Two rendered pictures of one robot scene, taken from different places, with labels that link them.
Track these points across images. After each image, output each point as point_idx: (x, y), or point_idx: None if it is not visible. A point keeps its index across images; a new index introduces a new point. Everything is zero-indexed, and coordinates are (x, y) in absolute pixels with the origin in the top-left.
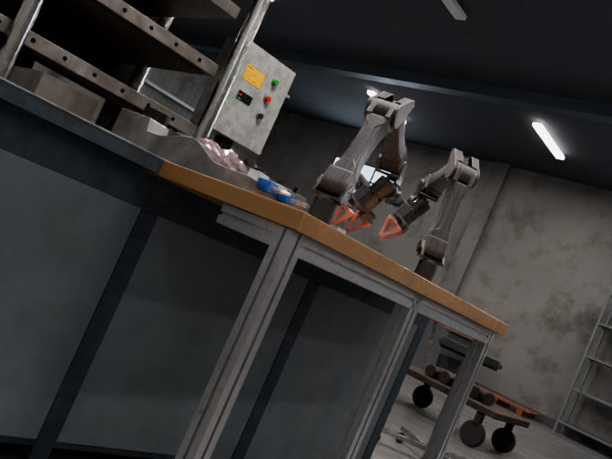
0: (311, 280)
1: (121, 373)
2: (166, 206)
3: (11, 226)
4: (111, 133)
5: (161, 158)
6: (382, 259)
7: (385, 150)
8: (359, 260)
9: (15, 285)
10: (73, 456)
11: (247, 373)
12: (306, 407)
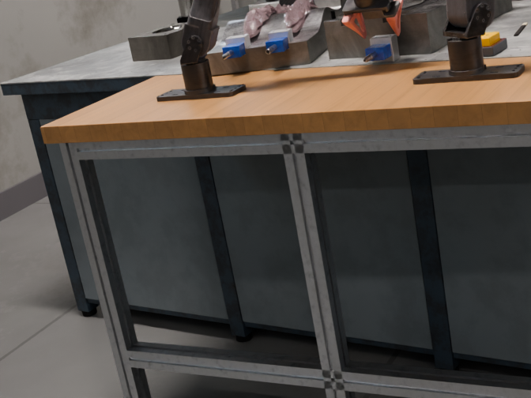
0: None
1: (257, 260)
2: None
3: (125, 166)
4: (114, 77)
5: (152, 76)
6: (161, 124)
7: None
8: (129, 138)
9: (150, 205)
10: (296, 336)
11: (387, 245)
12: (515, 279)
